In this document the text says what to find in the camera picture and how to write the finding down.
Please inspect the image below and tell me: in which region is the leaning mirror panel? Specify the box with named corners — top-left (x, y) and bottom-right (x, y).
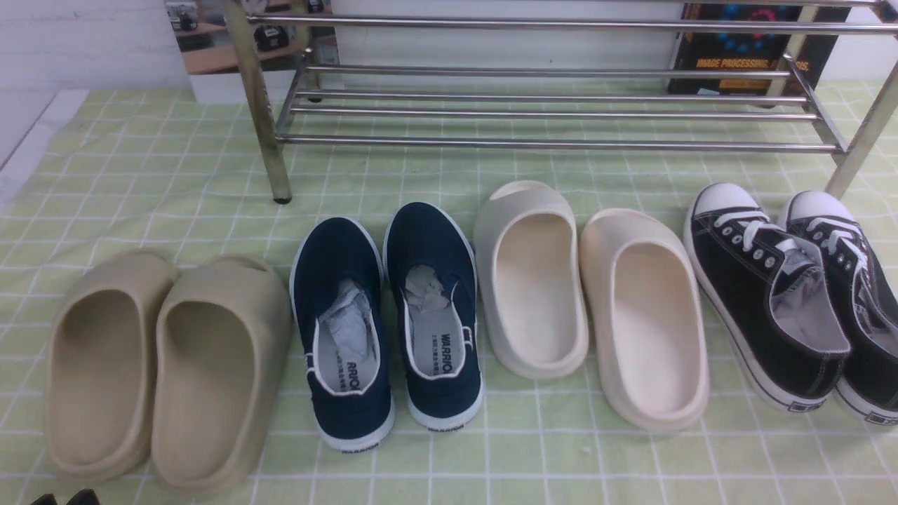
top-left (163, 1), bottom-right (340, 105)

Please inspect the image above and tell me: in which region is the cream foam slipper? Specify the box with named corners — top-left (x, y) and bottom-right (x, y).
top-left (474, 181), bottom-right (589, 379)
top-left (579, 208), bottom-right (710, 433)

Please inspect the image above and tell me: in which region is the navy canvas shoe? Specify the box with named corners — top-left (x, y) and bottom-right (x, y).
top-left (289, 217), bottom-right (396, 454)
top-left (382, 202), bottom-right (485, 432)

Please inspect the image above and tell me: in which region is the steel shoe rack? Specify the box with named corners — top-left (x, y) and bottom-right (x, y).
top-left (222, 1), bottom-right (896, 205)

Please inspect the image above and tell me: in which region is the cream right foam slipper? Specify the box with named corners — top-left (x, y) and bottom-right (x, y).
top-left (579, 208), bottom-right (710, 433)

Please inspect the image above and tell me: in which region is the tan left foam slipper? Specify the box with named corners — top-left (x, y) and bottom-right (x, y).
top-left (43, 248), bottom-right (179, 483)

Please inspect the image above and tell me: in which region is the tan right foam slipper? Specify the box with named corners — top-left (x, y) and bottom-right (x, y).
top-left (151, 255), bottom-right (294, 498)

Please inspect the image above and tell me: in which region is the cream left foam slipper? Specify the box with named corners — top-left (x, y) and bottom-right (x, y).
top-left (474, 181), bottom-right (589, 379)

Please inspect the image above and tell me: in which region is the tan foam slipper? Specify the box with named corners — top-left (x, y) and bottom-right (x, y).
top-left (151, 255), bottom-right (294, 498)
top-left (43, 248), bottom-right (179, 483)

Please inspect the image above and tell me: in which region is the black canvas sneaker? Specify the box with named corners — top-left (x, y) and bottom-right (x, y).
top-left (779, 191), bottom-right (897, 427)
top-left (683, 183), bottom-right (851, 413)

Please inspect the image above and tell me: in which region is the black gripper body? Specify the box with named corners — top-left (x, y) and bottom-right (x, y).
top-left (29, 489), bottom-right (100, 505)

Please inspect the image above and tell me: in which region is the black right canvas sneaker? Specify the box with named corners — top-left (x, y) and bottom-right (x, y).
top-left (779, 191), bottom-right (897, 427)

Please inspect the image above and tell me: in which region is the black image processing book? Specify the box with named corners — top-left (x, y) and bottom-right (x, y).
top-left (667, 3), bottom-right (851, 96)

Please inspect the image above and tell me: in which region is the black left canvas sneaker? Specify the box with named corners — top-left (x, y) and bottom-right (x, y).
top-left (683, 183), bottom-right (851, 413)

